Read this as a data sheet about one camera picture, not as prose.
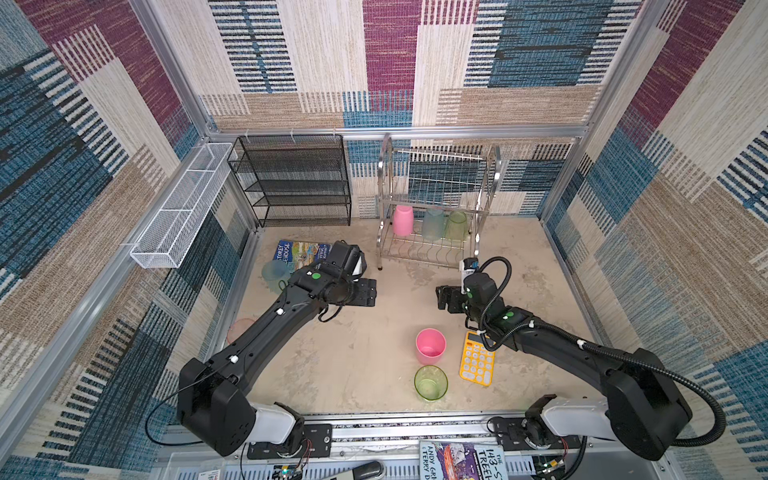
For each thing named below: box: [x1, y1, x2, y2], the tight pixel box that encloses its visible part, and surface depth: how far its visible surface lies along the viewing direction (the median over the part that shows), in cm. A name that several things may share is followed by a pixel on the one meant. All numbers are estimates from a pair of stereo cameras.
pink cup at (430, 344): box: [415, 328, 447, 365], surface depth 86 cm
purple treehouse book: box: [419, 440, 509, 480], surface depth 70 cm
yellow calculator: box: [459, 331, 496, 387], surface depth 85 cm
